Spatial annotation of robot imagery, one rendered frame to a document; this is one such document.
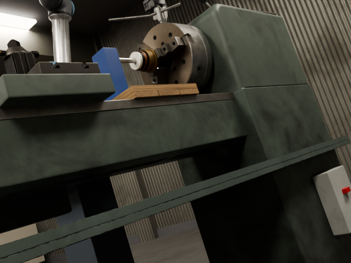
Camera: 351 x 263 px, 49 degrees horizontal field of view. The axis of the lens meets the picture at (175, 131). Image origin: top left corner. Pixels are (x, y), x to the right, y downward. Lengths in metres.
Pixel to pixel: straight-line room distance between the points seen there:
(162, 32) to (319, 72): 3.06
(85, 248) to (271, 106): 0.99
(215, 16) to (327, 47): 2.95
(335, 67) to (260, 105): 2.91
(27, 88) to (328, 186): 1.25
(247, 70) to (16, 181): 1.04
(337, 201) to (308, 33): 3.07
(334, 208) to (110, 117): 1.04
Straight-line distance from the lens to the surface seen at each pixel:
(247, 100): 1.54
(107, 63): 1.37
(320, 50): 4.52
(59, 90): 0.99
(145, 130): 1.18
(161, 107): 1.26
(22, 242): 0.79
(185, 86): 1.36
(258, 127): 1.54
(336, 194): 1.74
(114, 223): 0.88
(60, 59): 2.08
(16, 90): 0.95
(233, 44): 1.64
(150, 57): 1.52
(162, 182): 5.60
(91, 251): 1.72
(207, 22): 1.68
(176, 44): 1.52
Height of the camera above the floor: 0.56
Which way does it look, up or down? 8 degrees up
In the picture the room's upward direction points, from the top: 18 degrees counter-clockwise
